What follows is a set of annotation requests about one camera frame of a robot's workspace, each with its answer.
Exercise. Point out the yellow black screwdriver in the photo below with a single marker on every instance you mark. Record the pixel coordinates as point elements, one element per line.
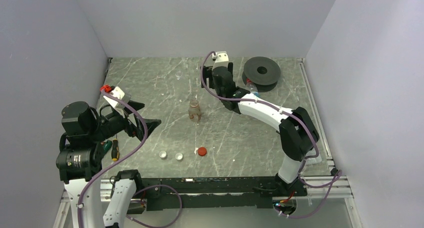
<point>115,154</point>

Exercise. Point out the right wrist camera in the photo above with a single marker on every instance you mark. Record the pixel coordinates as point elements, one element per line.
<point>220,59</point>

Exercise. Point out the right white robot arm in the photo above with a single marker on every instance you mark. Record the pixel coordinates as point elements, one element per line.
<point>298,134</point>

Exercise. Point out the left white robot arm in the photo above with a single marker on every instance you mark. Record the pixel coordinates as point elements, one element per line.
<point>80,159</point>

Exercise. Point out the blue white bottle cap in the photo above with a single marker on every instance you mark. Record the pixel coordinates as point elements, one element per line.
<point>163,154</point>

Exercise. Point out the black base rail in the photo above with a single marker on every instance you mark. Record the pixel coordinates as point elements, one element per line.
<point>207,192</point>

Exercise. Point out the water bottle red label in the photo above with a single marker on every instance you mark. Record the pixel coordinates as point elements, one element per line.
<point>252,87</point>

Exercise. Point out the black filament spool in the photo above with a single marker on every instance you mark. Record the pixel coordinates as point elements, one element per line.
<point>263,72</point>

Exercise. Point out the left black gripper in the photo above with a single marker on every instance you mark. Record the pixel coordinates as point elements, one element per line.
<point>138,130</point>

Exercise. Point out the aluminium frame rail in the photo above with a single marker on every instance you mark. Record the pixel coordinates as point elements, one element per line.
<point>108,202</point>

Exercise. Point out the small clear cup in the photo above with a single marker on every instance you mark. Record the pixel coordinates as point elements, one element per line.
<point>178,74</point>

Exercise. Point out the clear plastic box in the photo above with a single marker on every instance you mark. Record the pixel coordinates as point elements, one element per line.
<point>313,160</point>

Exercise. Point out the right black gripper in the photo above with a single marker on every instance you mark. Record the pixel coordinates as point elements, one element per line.
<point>206,73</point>

